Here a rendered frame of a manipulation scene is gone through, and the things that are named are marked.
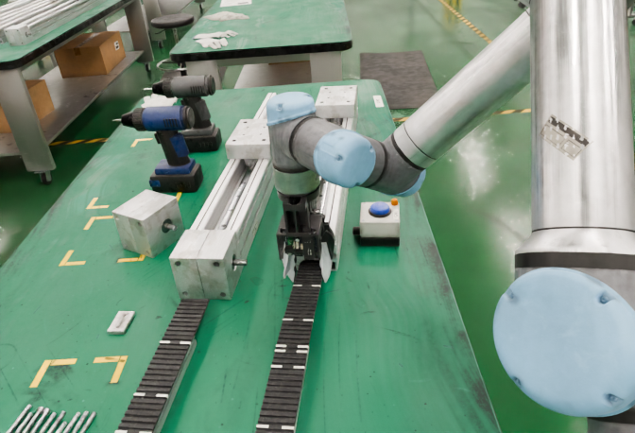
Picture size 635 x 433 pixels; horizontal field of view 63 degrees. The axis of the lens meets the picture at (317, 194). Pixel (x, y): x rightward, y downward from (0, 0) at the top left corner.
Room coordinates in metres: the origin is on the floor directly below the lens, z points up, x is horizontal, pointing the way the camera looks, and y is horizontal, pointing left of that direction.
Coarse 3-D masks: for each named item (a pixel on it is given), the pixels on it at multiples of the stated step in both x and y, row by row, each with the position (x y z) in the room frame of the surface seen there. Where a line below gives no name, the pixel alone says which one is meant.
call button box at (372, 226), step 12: (360, 216) 0.89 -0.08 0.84; (372, 216) 0.89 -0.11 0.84; (384, 216) 0.88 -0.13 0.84; (396, 216) 0.88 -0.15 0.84; (360, 228) 0.87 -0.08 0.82; (372, 228) 0.87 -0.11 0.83; (384, 228) 0.86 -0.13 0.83; (396, 228) 0.86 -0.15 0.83; (360, 240) 0.87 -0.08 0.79; (372, 240) 0.87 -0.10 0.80; (384, 240) 0.86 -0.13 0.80; (396, 240) 0.86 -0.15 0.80
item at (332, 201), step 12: (348, 120) 1.34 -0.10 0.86; (324, 180) 1.06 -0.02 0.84; (324, 192) 1.01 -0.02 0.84; (336, 192) 0.95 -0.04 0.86; (324, 204) 0.97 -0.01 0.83; (336, 204) 0.90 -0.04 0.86; (336, 216) 0.86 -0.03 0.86; (336, 228) 0.82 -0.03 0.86; (336, 240) 0.81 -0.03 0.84; (336, 252) 0.80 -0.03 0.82; (336, 264) 0.80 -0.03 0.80
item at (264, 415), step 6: (264, 414) 0.46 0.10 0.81; (270, 414) 0.46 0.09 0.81; (276, 414) 0.46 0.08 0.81; (282, 414) 0.46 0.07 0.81; (288, 414) 0.46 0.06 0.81; (294, 414) 0.46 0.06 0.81; (258, 420) 0.45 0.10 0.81; (264, 420) 0.45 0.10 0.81; (270, 420) 0.45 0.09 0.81; (276, 420) 0.45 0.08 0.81; (282, 420) 0.45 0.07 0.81; (288, 420) 0.45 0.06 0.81; (294, 420) 0.45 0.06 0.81
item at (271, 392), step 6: (270, 390) 0.50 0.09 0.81; (276, 390) 0.50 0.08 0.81; (282, 390) 0.50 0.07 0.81; (288, 390) 0.50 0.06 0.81; (294, 390) 0.50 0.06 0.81; (300, 390) 0.50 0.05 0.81; (264, 396) 0.49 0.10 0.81; (270, 396) 0.49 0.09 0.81; (276, 396) 0.49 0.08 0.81; (282, 396) 0.49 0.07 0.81; (288, 396) 0.49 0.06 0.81; (294, 396) 0.49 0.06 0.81
